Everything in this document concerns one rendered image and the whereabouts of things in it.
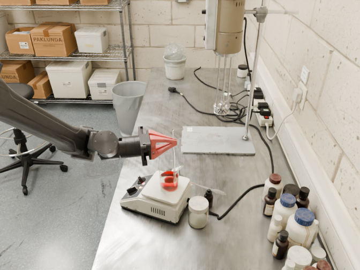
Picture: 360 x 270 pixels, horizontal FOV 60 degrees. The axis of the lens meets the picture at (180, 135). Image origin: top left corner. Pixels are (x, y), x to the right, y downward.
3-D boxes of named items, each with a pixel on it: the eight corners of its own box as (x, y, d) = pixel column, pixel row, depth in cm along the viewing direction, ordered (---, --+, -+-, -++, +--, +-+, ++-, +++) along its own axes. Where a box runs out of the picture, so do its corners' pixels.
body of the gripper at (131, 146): (144, 125, 85) (117, 127, 84) (148, 145, 77) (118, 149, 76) (145, 144, 89) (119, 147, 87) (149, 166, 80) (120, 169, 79)
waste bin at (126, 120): (113, 141, 265) (106, 96, 242) (120, 122, 292) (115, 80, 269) (151, 142, 264) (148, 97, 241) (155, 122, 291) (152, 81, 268)
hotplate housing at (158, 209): (119, 208, 99) (116, 189, 95) (139, 182, 109) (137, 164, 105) (184, 229, 92) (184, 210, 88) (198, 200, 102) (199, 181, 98)
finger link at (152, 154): (173, 122, 86) (140, 126, 84) (178, 136, 80) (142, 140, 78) (174, 142, 89) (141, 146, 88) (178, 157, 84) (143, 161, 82)
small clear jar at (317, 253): (320, 256, 84) (324, 246, 82) (323, 269, 81) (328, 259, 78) (305, 255, 84) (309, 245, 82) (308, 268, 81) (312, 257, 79)
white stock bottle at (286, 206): (281, 238, 89) (289, 209, 83) (265, 223, 94) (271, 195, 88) (296, 229, 92) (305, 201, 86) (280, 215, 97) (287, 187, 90)
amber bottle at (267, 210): (259, 210, 98) (263, 187, 93) (269, 206, 100) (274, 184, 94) (266, 218, 95) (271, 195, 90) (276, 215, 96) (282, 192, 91)
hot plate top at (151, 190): (139, 195, 93) (139, 193, 92) (157, 171, 102) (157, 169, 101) (176, 206, 89) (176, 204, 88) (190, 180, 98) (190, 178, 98)
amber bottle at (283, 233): (286, 252, 85) (292, 230, 80) (284, 262, 83) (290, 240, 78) (272, 247, 87) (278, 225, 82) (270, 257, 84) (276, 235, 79)
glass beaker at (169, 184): (154, 188, 94) (153, 166, 90) (169, 178, 98) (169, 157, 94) (170, 200, 90) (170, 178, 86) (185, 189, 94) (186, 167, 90)
